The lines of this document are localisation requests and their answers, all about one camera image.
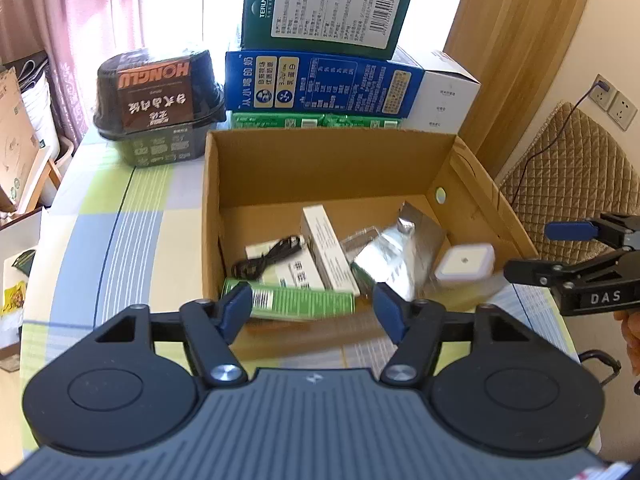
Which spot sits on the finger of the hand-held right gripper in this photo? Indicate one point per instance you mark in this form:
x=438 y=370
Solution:
x=540 y=272
x=570 y=230

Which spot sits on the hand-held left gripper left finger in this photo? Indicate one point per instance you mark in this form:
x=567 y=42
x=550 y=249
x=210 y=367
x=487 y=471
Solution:
x=232 y=312

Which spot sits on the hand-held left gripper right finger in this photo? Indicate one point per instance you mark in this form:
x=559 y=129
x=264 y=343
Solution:
x=390 y=312

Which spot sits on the silver foil bag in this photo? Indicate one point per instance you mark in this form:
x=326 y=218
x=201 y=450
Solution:
x=400 y=250

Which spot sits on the green medicine box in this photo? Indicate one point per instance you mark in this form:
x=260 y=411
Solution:
x=300 y=302

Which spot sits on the white square night light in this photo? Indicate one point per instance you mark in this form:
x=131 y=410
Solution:
x=465 y=262

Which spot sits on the plastic box with blue label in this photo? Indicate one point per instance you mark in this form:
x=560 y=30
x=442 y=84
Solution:
x=300 y=272

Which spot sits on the white medicine box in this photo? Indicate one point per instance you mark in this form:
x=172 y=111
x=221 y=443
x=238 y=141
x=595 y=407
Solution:
x=327 y=250

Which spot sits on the brown cardboard box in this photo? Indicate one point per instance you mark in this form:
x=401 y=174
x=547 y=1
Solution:
x=320 y=170

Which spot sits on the person's right hand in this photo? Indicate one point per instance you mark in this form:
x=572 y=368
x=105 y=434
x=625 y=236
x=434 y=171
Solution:
x=631 y=327

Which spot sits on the quilted beige chair cushion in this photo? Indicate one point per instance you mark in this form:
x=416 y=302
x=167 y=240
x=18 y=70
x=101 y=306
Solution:
x=580 y=180

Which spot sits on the white carton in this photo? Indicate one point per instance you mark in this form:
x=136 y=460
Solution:
x=445 y=95

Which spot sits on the green tissue pack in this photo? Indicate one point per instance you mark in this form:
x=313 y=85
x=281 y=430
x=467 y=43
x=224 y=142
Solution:
x=362 y=122
x=275 y=121

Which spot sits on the wooden door panel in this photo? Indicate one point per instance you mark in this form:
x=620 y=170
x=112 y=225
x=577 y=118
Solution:
x=520 y=35

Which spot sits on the dark green packet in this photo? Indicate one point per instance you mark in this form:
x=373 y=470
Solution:
x=24 y=260

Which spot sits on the yellow packet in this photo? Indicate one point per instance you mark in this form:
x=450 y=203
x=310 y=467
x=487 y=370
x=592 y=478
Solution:
x=12 y=300

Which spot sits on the wooden stool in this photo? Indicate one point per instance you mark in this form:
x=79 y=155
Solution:
x=55 y=170

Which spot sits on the black food container stack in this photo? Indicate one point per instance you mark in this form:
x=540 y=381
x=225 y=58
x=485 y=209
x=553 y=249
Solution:
x=155 y=95

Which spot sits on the blue milk carton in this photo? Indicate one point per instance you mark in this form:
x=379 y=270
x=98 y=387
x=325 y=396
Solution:
x=320 y=82

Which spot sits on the flat cardboard carton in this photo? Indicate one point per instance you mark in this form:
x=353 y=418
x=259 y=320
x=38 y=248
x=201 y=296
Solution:
x=15 y=135

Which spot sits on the white paper bags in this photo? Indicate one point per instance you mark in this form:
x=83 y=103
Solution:
x=37 y=95

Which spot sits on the dark green carton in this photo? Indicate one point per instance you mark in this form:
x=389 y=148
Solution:
x=325 y=5

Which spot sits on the pink curtain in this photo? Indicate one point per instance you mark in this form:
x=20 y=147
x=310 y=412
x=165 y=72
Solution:
x=100 y=5

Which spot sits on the white wall socket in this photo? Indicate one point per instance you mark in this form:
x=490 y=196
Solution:
x=626 y=109
x=602 y=91

